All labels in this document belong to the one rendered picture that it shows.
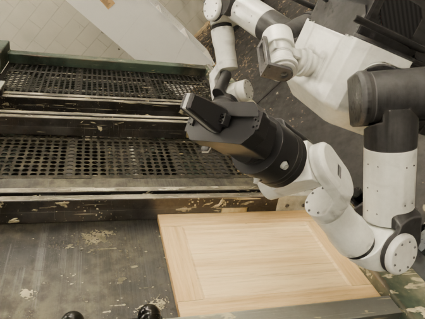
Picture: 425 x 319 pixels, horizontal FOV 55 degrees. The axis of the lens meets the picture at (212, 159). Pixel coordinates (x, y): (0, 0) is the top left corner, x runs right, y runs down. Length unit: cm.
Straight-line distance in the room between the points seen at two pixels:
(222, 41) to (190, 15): 485
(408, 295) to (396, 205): 34
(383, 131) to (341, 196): 16
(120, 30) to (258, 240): 382
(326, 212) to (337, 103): 25
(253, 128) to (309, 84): 45
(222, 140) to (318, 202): 27
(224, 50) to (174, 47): 349
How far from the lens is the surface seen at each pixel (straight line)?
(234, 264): 103
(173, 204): 113
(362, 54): 84
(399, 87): 74
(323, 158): 61
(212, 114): 49
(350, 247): 76
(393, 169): 77
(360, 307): 100
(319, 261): 112
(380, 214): 80
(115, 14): 465
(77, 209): 112
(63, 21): 618
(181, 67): 250
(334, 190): 64
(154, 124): 160
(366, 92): 72
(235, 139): 48
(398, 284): 110
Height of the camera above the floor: 182
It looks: 30 degrees down
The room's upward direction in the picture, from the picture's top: 52 degrees counter-clockwise
